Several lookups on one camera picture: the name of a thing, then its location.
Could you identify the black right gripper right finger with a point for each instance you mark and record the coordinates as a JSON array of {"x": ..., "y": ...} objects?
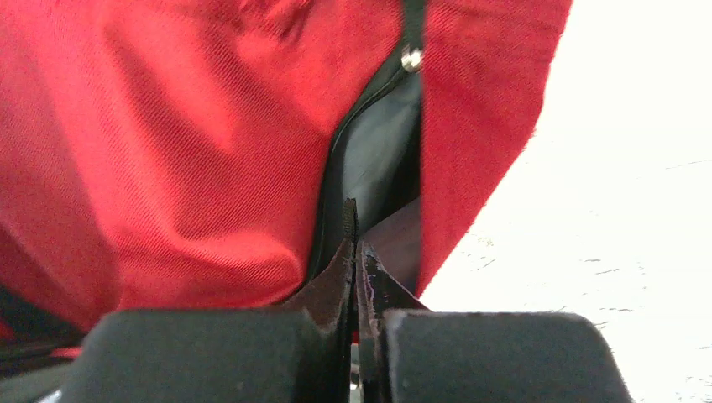
[{"x": 408, "y": 353}]

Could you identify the floral table mat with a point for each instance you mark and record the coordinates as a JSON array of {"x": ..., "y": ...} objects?
[{"x": 607, "y": 213}]

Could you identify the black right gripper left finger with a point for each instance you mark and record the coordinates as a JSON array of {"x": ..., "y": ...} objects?
[{"x": 296, "y": 352}]

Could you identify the red student backpack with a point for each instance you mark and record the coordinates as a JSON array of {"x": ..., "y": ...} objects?
[{"x": 195, "y": 154}]

